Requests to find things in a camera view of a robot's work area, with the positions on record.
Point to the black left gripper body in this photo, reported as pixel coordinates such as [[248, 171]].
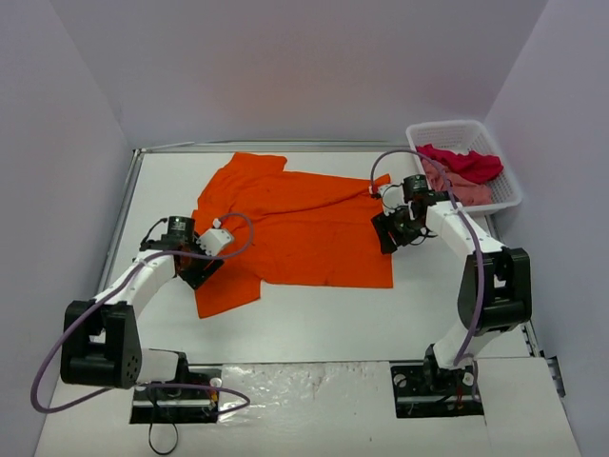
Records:
[[201, 272]]

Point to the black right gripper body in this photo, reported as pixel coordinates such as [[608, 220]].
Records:
[[386, 233]]

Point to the orange t shirt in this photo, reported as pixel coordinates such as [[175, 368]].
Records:
[[290, 228]]

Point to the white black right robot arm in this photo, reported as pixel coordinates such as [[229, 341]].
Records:
[[495, 290]]

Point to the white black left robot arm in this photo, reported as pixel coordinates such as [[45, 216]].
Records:
[[103, 347]]

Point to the dusty pink t shirt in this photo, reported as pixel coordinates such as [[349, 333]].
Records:
[[467, 192]]

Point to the magenta t shirt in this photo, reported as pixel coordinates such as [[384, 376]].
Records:
[[472, 166]]

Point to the white plastic laundry basket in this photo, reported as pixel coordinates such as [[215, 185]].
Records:
[[461, 136]]

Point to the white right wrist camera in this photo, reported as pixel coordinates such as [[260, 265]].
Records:
[[390, 195]]

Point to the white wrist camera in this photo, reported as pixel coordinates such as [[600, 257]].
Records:
[[390, 195], [214, 240]]

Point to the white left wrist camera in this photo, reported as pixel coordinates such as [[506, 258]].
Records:
[[214, 240]]

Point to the aluminium table edge rail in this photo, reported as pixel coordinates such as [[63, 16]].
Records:
[[118, 252]]

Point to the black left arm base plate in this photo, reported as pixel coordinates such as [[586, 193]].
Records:
[[177, 406]]

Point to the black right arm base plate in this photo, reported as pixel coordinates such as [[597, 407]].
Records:
[[414, 398]]

